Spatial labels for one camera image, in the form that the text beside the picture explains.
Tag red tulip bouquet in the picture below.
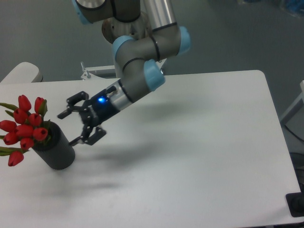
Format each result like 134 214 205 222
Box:
0 95 52 167

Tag beige chair backrest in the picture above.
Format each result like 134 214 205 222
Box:
0 62 43 85

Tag blue plastic bag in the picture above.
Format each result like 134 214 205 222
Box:
282 0 304 17

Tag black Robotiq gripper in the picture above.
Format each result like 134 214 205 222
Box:
57 91 119 145

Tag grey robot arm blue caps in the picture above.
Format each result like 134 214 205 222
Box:
58 0 191 146

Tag white furniture frame right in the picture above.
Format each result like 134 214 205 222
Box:
279 81 304 126

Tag white metal base bracket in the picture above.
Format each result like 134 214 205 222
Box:
81 58 167 80

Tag black box at table edge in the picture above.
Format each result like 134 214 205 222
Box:
285 192 304 218

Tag dark grey ribbed vase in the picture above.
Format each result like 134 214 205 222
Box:
33 122 76 170

